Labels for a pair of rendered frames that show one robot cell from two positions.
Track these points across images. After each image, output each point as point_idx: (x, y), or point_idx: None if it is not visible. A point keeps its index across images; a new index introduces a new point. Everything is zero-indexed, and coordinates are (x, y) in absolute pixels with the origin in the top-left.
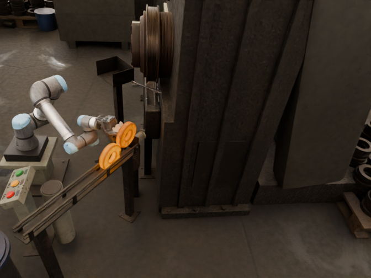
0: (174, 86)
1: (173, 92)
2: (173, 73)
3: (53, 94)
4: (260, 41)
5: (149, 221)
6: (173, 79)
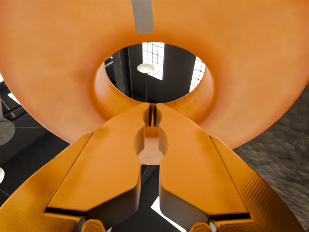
0: (255, 138)
1: (281, 128)
2: (296, 168)
3: None
4: None
5: None
6: (291, 155)
